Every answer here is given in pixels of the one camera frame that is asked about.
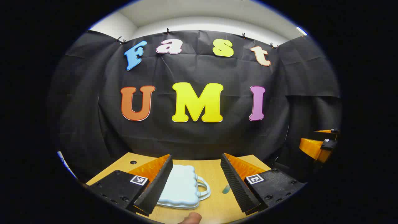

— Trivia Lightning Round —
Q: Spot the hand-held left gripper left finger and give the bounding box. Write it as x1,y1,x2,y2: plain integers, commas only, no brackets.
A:
86,154,174,217

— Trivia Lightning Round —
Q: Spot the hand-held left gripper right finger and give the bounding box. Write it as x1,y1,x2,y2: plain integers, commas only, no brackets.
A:
220,152,305,216

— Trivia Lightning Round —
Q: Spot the pale blue suitcase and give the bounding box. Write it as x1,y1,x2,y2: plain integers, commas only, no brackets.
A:
156,164,211,209

